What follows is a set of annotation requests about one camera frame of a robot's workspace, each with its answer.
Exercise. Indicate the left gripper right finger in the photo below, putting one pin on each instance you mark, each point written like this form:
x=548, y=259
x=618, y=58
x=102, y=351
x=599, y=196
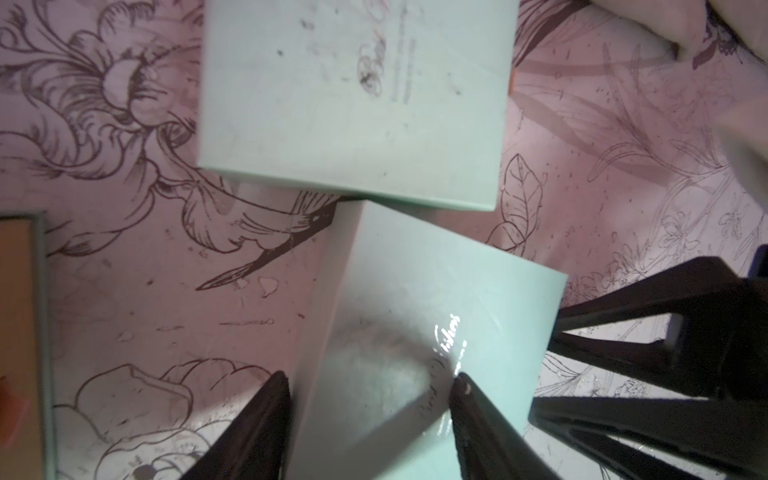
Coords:
x=488, y=446

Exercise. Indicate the mint jewelry box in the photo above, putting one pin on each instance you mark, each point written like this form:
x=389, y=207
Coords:
x=401, y=307
x=28, y=447
x=404, y=100

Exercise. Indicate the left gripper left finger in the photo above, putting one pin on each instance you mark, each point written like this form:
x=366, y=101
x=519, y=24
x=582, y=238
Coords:
x=252, y=446

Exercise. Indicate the white work glove left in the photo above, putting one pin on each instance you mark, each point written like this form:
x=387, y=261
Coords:
x=743, y=128

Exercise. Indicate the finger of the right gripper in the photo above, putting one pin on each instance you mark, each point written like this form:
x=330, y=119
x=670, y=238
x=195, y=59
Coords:
x=716, y=340
x=727, y=436

